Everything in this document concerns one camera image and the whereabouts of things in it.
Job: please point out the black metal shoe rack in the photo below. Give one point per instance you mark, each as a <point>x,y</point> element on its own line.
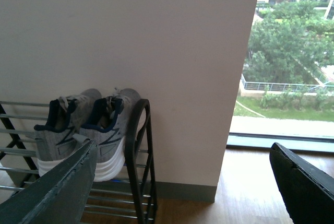
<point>130,197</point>

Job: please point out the grey sneaker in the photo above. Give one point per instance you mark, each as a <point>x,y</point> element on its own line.
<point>54,139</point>
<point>106,126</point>

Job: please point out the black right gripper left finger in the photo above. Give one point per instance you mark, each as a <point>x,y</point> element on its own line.
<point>59,196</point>

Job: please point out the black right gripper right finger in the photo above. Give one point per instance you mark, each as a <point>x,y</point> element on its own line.
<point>307,191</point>

